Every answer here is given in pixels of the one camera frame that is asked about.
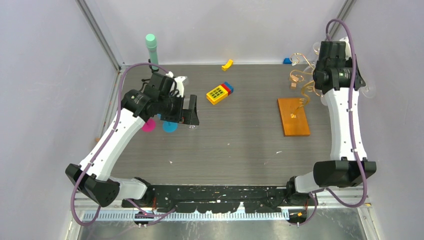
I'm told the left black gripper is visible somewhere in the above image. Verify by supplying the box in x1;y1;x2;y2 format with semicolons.
158;92;199;125

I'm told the clear wine glass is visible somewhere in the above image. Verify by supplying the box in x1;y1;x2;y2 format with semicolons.
360;85;376;99
188;124;199;130

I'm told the blue plastic wine glass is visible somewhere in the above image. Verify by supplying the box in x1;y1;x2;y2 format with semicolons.
157;114;178;133

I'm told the pink plastic wine glass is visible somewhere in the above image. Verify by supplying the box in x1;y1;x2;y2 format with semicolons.
141;118;156;133

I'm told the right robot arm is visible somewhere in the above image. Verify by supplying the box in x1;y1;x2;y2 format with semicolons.
285;39;377;205

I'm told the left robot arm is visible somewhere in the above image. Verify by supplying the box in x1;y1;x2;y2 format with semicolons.
65;72;200;207

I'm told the wooden rack base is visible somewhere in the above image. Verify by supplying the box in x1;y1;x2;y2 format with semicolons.
277;98;311;137

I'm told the gold wine glass rack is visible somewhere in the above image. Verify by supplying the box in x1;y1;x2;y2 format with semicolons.
289;52;323;119

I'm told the yellow toy calculator block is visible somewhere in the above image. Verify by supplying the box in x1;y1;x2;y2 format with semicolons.
206;85;228;105

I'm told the red toy block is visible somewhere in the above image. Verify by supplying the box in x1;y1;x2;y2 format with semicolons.
220;83;230;96

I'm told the blue toy block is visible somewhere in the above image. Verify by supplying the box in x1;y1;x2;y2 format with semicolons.
224;82;234;94

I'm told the yellow curved block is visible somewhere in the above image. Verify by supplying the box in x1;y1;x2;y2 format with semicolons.
221;59;234;72

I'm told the green microphone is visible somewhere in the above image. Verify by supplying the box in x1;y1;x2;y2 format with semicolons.
145;33;159;71

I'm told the small wooden block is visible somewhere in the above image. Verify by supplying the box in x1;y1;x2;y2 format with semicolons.
290;82;297;90

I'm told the blue small block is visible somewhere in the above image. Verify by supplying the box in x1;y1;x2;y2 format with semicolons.
282;57;292;65

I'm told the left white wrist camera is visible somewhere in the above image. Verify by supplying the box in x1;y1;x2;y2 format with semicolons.
169;76;189;97

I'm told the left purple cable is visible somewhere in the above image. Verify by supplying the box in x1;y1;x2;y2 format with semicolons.
70;62;180;228

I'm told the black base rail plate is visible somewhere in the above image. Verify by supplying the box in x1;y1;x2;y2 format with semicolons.
122;184;315;214

